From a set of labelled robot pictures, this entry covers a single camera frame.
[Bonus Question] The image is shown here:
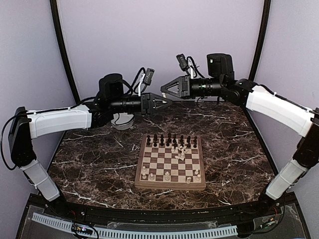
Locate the right black frame post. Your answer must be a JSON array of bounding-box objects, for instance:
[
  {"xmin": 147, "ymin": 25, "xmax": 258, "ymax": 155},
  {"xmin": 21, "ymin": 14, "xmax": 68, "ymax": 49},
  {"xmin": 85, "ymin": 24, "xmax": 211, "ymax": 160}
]
[{"xmin": 240, "ymin": 0, "xmax": 272, "ymax": 104}]

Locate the white slotted cable duct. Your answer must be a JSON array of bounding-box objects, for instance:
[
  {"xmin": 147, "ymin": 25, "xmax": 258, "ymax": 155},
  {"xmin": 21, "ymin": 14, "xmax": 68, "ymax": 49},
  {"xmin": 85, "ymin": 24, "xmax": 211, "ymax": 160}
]
[{"xmin": 31, "ymin": 213, "xmax": 238, "ymax": 239}]

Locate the left black frame post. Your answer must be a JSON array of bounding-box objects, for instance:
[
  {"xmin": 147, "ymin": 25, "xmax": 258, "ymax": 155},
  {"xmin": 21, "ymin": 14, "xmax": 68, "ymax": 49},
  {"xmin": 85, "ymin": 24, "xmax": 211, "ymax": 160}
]
[{"xmin": 49, "ymin": 0, "xmax": 80, "ymax": 103}]

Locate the wooden chess board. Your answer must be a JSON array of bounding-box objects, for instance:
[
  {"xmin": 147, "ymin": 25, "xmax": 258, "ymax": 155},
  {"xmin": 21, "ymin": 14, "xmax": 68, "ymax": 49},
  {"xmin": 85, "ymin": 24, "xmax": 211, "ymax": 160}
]
[{"xmin": 135, "ymin": 132, "xmax": 206, "ymax": 190}]

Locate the black front rail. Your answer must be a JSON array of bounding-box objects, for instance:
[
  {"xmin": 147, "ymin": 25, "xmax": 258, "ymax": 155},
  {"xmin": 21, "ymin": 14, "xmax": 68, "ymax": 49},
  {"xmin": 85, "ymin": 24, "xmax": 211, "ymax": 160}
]
[{"xmin": 82, "ymin": 206, "xmax": 244, "ymax": 224}]

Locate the white bowl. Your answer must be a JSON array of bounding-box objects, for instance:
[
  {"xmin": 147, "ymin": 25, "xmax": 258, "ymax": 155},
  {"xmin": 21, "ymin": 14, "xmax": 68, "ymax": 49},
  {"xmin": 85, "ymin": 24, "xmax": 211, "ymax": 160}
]
[{"xmin": 111, "ymin": 113, "xmax": 135, "ymax": 130}]

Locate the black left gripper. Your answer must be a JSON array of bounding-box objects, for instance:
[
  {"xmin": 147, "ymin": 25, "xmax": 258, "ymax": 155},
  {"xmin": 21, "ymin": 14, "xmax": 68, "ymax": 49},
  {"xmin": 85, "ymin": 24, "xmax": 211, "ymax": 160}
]
[{"xmin": 110, "ymin": 92, "xmax": 173, "ymax": 116}]

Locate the black frame post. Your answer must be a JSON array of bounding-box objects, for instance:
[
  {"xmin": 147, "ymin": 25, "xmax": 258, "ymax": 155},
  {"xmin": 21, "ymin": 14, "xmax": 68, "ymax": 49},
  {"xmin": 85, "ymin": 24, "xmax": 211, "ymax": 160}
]
[
  {"xmin": 49, "ymin": 0, "xmax": 80, "ymax": 103},
  {"xmin": 240, "ymin": 0, "xmax": 272, "ymax": 104}
]

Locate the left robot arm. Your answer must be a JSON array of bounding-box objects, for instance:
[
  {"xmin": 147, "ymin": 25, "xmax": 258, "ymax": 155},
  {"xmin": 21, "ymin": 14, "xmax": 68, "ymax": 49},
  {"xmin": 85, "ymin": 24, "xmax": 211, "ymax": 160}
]
[{"xmin": 7, "ymin": 73, "xmax": 172, "ymax": 217}]

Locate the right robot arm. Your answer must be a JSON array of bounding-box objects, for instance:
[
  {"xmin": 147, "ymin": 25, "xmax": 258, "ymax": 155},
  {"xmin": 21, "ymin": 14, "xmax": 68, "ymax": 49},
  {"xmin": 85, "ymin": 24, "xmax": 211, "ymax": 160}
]
[{"xmin": 160, "ymin": 53, "xmax": 319, "ymax": 216}]

